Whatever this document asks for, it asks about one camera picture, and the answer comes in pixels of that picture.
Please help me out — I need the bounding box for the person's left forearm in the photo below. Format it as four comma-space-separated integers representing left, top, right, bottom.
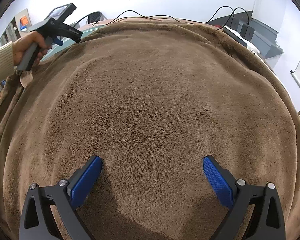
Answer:
0, 41, 16, 90

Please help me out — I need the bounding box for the black table cable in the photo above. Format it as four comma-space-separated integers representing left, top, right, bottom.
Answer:
92, 10, 208, 26

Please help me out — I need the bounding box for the white power strip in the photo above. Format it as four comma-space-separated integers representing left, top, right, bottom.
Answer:
222, 26, 262, 54

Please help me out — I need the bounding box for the brown fleece cloth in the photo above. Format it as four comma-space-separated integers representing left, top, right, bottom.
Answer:
0, 17, 300, 240

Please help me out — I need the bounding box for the person's left hand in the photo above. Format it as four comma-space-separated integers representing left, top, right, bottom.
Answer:
12, 31, 52, 67

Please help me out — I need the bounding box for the white cable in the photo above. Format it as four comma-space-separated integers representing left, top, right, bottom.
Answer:
250, 49, 273, 68

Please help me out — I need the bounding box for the beige storage cabinet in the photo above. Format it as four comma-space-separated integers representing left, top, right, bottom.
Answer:
0, 8, 31, 46

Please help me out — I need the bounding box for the black power adapter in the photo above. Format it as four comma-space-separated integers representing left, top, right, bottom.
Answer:
241, 24, 255, 40
226, 17, 240, 31

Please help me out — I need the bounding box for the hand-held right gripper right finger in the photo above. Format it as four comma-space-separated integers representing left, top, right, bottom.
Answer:
202, 155, 287, 240

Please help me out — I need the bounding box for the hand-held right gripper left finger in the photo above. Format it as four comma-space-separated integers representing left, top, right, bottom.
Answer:
19, 155, 103, 240

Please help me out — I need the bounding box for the black metal armchair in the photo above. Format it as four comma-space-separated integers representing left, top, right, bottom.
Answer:
88, 11, 108, 26

